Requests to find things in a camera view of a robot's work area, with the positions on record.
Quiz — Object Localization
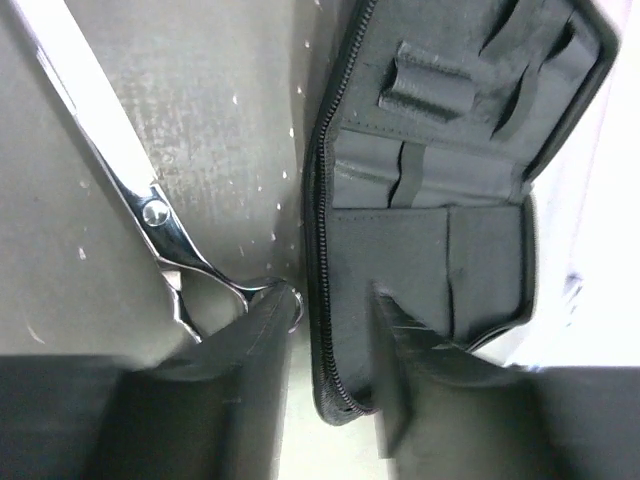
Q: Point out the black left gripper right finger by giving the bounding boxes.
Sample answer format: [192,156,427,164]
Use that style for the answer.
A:
[370,285,639,479]

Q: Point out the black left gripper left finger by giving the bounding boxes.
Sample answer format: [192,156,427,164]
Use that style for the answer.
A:
[1,284,297,479]

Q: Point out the silver straight scissors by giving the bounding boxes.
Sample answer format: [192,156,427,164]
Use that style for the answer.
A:
[11,1,284,342]

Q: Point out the black zip tool case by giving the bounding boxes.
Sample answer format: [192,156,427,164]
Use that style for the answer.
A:
[303,1,619,426]

